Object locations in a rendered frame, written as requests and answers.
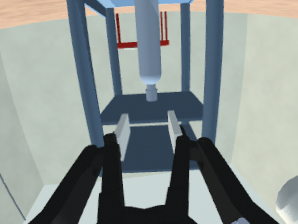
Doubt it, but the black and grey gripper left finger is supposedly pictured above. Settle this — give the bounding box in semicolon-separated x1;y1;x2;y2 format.
28;114;130;224

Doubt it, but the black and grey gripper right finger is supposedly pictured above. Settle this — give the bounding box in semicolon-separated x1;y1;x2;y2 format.
161;110;279;224

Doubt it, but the grey-blue bottle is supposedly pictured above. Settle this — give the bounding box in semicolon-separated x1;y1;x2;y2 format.
134;0;162;101

